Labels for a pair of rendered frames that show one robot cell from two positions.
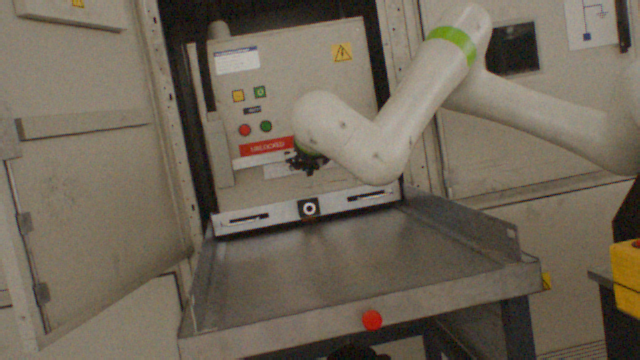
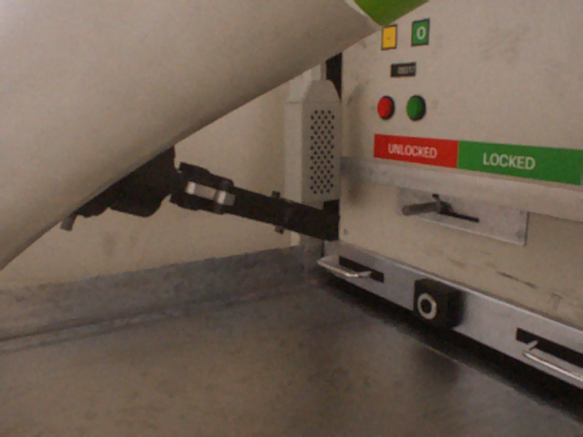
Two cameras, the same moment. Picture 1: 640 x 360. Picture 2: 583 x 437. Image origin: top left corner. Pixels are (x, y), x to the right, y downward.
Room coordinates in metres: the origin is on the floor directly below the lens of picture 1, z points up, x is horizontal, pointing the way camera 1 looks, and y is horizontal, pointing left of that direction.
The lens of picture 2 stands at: (1.20, -0.47, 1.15)
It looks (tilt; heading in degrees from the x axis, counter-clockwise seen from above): 13 degrees down; 66
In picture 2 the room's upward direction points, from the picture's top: straight up
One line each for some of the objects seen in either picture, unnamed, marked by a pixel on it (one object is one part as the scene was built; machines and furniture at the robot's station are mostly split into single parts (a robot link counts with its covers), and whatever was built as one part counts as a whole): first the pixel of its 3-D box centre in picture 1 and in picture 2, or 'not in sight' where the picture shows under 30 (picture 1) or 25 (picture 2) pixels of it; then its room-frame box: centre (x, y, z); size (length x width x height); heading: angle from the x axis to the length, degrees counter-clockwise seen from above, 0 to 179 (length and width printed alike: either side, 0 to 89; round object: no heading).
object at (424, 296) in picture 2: (308, 207); (434, 303); (1.63, 0.05, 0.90); 0.06 x 0.03 x 0.05; 97
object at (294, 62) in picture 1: (292, 118); (459, 101); (1.65, 0.05, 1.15); 0.48 x 0.01 x 0.48; 97
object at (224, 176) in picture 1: (220, 153); (314, 141); (1.56, 0.25, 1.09); 0.08 x 0.05 x 0.17; 7
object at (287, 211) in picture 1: (307, 206); (455, 299); (1.67, 0.05, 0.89); 0.54 x 0.05 x 0.06; 97
